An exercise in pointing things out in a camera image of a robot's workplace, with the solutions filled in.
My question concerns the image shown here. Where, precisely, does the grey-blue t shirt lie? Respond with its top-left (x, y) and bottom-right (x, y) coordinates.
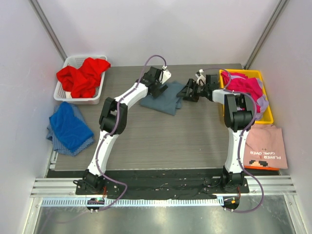
top-left (140, 81), bottom-right (185, 116)

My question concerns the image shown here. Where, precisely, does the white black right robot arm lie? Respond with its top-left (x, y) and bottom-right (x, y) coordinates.
top-left (177, 72), bottom-right (256, 193)

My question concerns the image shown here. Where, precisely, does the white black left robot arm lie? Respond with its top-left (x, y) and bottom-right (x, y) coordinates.
top-left (77, 65), bottom-right (172, 195)

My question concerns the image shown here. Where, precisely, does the magenta pink t shirt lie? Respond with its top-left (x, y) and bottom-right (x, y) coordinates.
top-left (221, 71), bottom-right (263, 101)

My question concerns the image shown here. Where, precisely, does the lavender purple t shirt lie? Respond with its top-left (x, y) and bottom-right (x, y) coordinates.
top-left (227, 73), bottom-right (269, 121)

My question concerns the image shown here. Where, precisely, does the yellow plastic tray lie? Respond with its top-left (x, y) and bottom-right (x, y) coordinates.
top-left (219, 69), bottom-right (273, 124)

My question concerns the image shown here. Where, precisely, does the red t shirt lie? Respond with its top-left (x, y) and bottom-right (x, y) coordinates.
top-left (56, 58), bottom-right (111, 98)

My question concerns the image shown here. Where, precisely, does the white perforated plastic basket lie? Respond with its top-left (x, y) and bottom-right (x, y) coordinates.
top-left (54, 54), bottom-right (107, 105)

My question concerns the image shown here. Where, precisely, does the light pink folded t shirt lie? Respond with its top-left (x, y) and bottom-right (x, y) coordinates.
top-left (243, 124), bottom-right (288, 169)

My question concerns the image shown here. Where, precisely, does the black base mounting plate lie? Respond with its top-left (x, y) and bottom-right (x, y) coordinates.
top-left (73, 169), bottom-right (250, 200)

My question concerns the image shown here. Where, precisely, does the orange folded t shirt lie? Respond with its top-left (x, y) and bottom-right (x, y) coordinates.
top-left (244, 166), bottom-right (280, 171)

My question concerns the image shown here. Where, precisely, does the blue patterned cloth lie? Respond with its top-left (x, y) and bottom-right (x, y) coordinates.
top-left (46, 102), bottom-right (95, 157)

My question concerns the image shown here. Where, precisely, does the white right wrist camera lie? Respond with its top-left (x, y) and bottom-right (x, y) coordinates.
top-left (195, 69), bottom-right (206, 86)

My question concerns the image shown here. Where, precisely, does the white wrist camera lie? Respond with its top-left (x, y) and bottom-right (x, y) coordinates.
top-left (159, 65), bottom-right (172, 84)
top-left (195, 69), bottom-right (206, 86)

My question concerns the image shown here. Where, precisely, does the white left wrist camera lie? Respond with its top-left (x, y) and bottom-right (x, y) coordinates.
top-left (159, 65), bottom-right (172, 84)

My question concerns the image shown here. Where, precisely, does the right aluminium corner post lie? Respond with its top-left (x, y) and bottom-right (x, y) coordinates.
top-left (243, 0), bottom-right (289, 70)

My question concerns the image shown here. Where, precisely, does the aluminium corner post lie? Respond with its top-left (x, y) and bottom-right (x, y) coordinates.
top-left (29, 0), bottom-right (67, 61)
top-left (243, 0), bottom-right (289, 70)

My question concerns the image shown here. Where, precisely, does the aluminium front frame rail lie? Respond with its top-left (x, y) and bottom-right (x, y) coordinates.
top-left (31, 175), bottom-right (297, 197)

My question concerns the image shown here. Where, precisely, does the left aluminium corner post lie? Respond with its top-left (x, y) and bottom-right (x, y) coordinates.
top-left (29, 0), bottom-right (67, 61)

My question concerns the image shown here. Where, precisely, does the white slotted cable duct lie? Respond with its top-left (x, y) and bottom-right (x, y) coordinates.
top-left (41, 196), bottom-right (224, 208)

